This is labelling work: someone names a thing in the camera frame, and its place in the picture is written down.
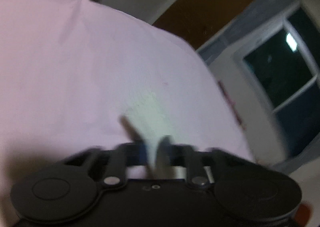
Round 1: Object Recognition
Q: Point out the white knit sweater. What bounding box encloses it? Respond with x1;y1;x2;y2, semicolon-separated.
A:
120;92;176;179

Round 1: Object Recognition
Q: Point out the pink floral bed sheet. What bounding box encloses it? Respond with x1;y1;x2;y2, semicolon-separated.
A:
1;0;253;226

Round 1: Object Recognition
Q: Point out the sliding glass window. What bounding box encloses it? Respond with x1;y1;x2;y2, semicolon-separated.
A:
234;2;319;158

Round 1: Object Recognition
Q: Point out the left grey curtain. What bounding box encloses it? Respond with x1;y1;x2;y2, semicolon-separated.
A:
197;0;297;65

